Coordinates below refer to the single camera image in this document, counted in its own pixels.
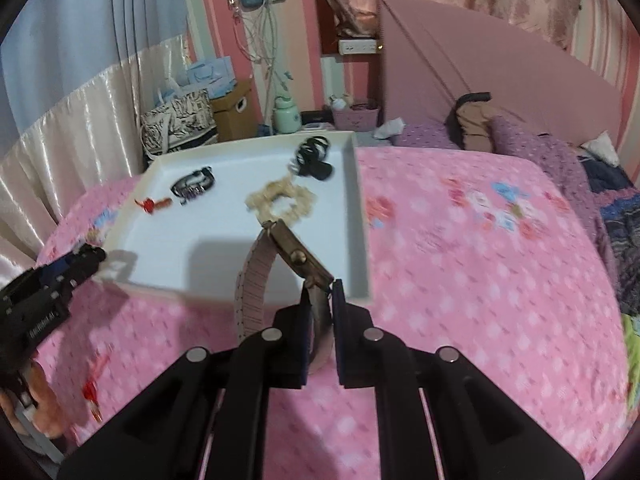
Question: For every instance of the pink storage basket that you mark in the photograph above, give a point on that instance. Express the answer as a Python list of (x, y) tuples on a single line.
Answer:
[(355, 119)]

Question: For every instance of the cream scrunchie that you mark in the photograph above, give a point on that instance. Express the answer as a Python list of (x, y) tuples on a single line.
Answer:
[(260, 199)]

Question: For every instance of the pale green bottle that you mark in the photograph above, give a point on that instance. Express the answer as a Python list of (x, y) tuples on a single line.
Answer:
[(286, 117)]

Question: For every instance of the white shallow tray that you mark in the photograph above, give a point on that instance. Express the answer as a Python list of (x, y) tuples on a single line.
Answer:
[(200, 220)]

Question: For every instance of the black and white patterned bag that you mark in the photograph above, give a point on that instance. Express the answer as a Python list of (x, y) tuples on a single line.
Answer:
[(175, 120)]

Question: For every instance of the dark blue patterned blanket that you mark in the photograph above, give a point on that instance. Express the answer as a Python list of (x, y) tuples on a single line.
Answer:
[(620, 220)]

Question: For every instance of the red knot charm gold pendant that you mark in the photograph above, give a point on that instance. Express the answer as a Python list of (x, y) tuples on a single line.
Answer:
[(92, 392)]

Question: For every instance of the person's left hand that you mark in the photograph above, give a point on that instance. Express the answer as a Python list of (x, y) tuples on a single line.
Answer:
[(47, 400)]

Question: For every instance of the white cloth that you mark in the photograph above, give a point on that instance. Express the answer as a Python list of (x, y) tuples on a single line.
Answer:
[(602, 147)]

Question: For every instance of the white tissue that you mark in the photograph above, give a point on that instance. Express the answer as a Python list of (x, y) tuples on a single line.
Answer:
[(389, 129)]

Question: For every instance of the green cloth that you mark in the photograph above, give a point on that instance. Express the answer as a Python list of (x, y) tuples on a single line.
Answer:
[(632, 355)]

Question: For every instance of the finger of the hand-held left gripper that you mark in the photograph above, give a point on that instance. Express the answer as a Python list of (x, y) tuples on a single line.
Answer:
[(55, 269), (90, 259)]

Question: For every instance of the pink floral bedsheet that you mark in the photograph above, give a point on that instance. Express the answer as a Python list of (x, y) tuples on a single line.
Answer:
[(450, 285)]

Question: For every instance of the pink padded headboard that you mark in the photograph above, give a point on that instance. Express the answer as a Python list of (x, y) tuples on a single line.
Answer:
[(450, 60)]

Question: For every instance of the white power strip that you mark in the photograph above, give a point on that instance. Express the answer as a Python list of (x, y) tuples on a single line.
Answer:
[(356, 46)]

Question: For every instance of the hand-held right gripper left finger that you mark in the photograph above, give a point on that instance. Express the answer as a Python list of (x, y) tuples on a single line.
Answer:
[(304, 340)]

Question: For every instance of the brown cardboard box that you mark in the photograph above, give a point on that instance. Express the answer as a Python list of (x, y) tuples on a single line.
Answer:
[(235, 115)]

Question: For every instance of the white satin curtain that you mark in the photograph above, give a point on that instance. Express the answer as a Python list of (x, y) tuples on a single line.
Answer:
[(65, 125)]

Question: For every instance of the purple dotted pillow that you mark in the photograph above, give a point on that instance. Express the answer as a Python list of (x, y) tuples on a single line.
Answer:
[(425, 136)]

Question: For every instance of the blue curtain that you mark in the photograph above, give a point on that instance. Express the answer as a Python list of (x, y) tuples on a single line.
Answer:
[(75, 20)]

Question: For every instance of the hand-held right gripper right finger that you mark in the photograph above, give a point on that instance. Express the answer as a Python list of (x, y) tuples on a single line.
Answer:
[(338, 340)]

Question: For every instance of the red knot charm wooden piece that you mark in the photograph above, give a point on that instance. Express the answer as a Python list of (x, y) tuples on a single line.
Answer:
[(148, 205)]

